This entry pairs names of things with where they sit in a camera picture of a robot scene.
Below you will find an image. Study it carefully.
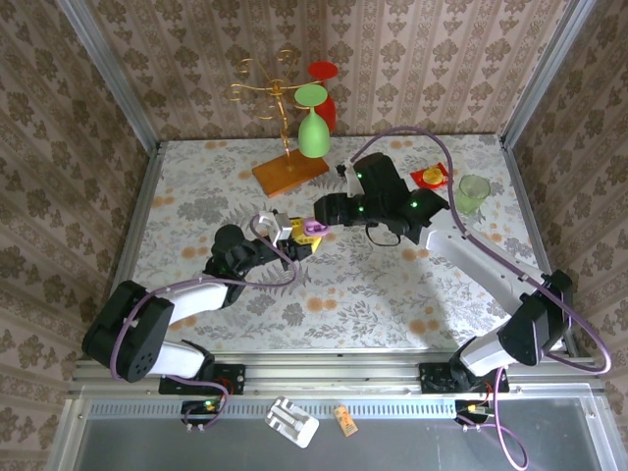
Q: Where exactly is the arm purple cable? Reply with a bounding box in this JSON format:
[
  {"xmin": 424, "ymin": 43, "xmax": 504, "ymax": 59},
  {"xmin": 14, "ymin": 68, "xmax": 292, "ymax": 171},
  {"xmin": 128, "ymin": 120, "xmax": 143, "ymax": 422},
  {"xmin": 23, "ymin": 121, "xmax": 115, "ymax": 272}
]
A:
[
  {"xmin": 348, "ymin": 126, "xmax": 613, "ymax": 471},
  {"xmin": 110, "ymin": 214, "xmax": 301, "ymax": 433}
]

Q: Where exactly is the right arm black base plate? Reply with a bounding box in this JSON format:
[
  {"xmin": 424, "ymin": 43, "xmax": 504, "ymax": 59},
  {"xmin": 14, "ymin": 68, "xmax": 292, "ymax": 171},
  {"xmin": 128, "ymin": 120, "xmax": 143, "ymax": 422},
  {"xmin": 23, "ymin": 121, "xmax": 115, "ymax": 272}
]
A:
[{"xmin": 419, "ymin": 361, "xmax": 511, "ymax": 394}]

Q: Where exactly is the gold glass rack wooden base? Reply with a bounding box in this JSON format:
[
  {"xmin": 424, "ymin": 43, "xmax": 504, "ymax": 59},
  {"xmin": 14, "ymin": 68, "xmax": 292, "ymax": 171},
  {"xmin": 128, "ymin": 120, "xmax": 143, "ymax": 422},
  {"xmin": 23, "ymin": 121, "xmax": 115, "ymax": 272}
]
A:
[{"xmin": 229, "ymin": 47, "xmax": 331, "ymax": 199}]

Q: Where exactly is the red snack packet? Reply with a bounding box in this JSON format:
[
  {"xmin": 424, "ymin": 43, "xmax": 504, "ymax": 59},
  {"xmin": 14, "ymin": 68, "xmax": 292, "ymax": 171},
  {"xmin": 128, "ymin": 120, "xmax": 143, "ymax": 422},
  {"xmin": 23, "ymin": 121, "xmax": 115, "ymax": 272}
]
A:
[{"xmin": 409, "ymin": 164, "xmax": 452, "ymax": 189}]

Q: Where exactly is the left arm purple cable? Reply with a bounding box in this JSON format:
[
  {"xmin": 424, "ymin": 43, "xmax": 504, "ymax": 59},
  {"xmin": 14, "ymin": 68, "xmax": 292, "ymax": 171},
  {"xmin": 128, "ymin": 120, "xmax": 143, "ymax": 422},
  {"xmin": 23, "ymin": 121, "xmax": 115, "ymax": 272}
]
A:
[{"xmin": 110, "ymin": 214, "xmax": 301, "ymax": 433}]

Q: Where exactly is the small orange packet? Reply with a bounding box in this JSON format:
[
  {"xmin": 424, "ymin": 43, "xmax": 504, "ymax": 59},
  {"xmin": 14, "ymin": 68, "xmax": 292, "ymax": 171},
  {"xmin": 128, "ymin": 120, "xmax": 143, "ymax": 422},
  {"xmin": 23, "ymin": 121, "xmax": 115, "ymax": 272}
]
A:
[{"xmin": 333, "ymin": 404, "xmax": 359, "ymax": 438}]

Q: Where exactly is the green wine glass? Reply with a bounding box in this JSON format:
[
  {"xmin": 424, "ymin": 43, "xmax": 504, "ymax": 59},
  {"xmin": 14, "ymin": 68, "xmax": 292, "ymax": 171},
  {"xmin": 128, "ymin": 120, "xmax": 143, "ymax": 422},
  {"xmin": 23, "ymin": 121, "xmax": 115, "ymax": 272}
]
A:
[{"xmin": 292, "ymin": 83, "xmax": 332, "ymax": 159}]

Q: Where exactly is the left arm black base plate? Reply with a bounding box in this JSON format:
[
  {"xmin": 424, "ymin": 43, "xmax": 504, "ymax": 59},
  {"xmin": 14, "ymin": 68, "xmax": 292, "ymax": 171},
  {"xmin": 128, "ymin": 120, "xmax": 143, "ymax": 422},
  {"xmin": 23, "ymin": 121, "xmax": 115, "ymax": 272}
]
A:
[{"xmin": 158, "ymin": 363, "xmax": 246, "ymax": 396}]

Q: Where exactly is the aluminium mounting rail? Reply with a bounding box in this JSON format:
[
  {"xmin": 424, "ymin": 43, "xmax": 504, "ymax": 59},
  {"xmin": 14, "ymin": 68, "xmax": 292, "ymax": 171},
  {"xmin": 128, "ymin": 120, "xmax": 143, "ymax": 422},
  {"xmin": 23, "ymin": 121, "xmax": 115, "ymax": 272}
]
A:
[{"xmin": 68, "ymin": 355, "xmax": 604, "ymax": 398}]

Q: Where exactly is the grey slotted cable duct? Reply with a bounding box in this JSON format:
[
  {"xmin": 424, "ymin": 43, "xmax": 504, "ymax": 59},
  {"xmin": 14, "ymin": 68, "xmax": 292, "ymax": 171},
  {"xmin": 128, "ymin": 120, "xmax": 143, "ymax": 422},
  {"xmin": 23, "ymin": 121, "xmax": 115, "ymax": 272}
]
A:
[{"xmin": 85, "ymin": 397, "xmax": 457, "ymax": 418}]

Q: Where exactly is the aluminium frame post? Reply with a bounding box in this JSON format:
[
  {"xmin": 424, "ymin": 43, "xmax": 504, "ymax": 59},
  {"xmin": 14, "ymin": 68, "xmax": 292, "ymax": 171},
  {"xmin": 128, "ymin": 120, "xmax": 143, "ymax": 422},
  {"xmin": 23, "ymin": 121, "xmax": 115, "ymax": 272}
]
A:
[
  {"xmin": 499, "ymin": 0, "xmax": 598, "ymax": 148},
  {"xmin": 56, "ymin": 0, "xmax": 163, "ymax": 153}
]

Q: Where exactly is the aluminium table side rail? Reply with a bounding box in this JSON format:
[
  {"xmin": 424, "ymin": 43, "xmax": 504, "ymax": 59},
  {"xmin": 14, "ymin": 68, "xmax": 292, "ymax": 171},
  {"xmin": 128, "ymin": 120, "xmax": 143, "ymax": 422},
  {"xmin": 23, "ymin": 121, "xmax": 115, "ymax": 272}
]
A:
[
  {"xmin": 497, "ymin": 136, "xmax": 578, "ymax": 357},
  {"xmin": 92, "ymin": 141, "xmax": 166, "ymax": 359}
]

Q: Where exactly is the white plastic bracket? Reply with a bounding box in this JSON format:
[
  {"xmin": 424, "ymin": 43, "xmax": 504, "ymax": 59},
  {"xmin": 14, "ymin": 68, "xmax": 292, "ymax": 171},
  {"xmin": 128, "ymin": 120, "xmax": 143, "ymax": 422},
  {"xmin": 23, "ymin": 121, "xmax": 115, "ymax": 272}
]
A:
[{"xmin": 264, "ymin": 394, "xmax": 320, "ymax": 448}]

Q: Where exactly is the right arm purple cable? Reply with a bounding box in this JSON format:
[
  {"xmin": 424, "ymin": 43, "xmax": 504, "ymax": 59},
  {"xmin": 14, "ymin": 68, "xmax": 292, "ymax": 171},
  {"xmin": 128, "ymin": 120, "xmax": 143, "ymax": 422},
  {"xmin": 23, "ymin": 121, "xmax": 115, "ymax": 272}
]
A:
[{"xmin": 348, "ymin": 126, "xmax": 613, "ymax": 471}]

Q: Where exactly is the floral tablecloth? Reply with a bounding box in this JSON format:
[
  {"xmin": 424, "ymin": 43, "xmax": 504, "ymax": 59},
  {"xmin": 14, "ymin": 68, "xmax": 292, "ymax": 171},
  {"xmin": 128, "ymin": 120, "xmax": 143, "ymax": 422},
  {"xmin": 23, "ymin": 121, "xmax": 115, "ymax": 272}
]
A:
[{"xmin": 120, "ymin": 134, "xmax": 565, "ymax": 352}]

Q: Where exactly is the green transparent plastic cup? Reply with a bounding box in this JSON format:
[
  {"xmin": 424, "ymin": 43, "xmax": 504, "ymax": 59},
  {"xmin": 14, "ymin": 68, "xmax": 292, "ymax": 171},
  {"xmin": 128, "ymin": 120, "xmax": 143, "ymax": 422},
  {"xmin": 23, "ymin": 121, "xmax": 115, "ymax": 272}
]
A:
[{"xmin": 453, "ymin": 174, "xmax": 492, "ymax": 216}]

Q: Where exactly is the red wine glass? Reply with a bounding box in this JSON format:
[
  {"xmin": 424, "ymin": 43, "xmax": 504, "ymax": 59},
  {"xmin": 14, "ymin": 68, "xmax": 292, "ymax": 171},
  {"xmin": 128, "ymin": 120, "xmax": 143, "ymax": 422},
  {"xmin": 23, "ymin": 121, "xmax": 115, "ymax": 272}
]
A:
[{"xmin": 307, "ymin": 61, "xmax": 340, "ymax": 133}]

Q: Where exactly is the purple earbud charging case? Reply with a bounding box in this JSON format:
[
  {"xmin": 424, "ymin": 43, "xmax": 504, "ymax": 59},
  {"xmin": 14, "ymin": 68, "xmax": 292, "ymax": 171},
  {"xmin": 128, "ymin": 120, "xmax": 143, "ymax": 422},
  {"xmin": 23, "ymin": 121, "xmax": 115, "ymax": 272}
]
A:
[{"xmin": 302, "ymin": 217, "xmax": 331, "ymax": 238}]

